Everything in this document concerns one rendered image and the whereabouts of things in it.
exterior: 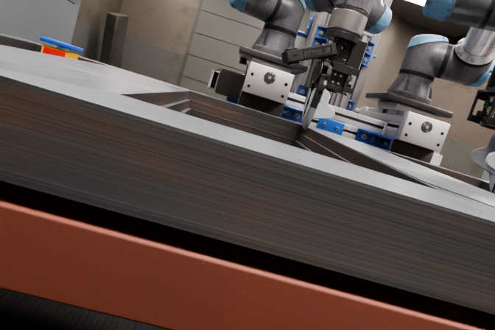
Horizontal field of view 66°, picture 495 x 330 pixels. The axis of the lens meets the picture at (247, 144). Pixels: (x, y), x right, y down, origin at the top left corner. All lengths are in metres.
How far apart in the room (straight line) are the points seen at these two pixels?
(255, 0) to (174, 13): 7.04
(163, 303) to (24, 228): 0.08
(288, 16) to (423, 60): 0.47
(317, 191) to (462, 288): 0.11
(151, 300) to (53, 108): 0.12
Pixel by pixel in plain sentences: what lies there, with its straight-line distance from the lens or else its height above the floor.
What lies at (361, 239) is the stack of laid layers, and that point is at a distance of 0.23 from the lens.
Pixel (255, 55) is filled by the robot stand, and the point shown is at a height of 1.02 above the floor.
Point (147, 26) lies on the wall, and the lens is 8.32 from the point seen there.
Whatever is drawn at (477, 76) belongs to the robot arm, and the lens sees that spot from 1.44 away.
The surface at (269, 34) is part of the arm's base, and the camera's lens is 1.30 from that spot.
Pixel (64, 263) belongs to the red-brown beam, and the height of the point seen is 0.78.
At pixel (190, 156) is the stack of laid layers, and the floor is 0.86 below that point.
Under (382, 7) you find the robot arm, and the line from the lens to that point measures 1.03.
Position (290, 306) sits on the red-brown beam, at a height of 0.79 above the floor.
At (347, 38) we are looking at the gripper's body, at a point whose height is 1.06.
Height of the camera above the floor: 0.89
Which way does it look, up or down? 7 degrees down
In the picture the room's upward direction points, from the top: 17 degrees clockwise
